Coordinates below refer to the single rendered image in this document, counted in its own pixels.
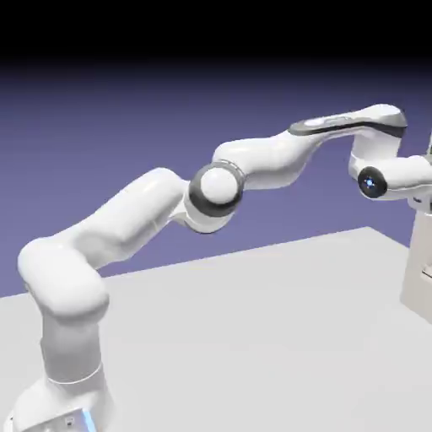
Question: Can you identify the pale painted cabinet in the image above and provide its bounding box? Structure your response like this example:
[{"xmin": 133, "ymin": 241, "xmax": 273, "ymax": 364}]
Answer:
[{"xmin": 398, "ymin": 129, "xmax": 432, "ymax": 323}]

